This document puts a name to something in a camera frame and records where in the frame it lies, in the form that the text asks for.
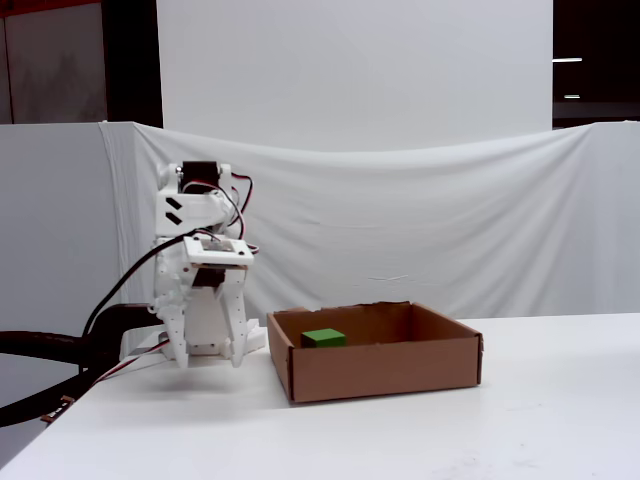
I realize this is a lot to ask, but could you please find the grey partition panel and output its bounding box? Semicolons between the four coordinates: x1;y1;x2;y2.
0;122;124;337

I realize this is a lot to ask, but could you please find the small brown circuit board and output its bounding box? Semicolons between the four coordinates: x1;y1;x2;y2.
39;394;76;424

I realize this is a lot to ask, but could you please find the red white lead cable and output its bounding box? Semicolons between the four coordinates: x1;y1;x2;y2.
89;338;172;387

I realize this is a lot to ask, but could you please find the thick black hose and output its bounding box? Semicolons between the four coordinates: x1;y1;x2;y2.
0;301;167;427

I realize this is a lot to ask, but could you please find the white cloth backdrop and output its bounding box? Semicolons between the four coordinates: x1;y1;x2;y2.
97;119;640;322

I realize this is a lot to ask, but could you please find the brown cardboard box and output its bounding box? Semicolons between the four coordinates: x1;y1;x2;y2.
266;300;485;405

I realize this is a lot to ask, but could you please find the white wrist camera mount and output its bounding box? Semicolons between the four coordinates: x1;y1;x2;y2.
182;234;256;274

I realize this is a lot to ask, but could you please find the black camera cable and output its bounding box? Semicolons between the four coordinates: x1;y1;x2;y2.
82;233;187;374

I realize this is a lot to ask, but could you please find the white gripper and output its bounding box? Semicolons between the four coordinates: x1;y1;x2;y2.
149;267;249;369

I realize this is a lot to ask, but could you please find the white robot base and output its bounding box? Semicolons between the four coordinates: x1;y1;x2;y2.
118;318;269;367

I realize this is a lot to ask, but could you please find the red black servo cable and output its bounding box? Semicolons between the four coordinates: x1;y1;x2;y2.
219;172;261;256

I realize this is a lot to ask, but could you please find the green cube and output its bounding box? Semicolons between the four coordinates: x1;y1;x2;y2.
300;328;348;350

